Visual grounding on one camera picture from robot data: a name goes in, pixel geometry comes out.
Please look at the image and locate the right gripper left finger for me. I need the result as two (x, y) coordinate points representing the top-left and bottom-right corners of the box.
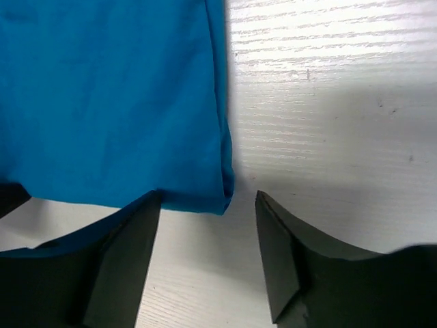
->
(1, 191), (161, 327)

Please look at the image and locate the blue t-shirt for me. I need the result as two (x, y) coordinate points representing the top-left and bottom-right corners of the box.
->
(1, 1), (234, 215)

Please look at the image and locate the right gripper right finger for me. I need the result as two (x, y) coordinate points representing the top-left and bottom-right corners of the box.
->
(255, 191), (436, 327)

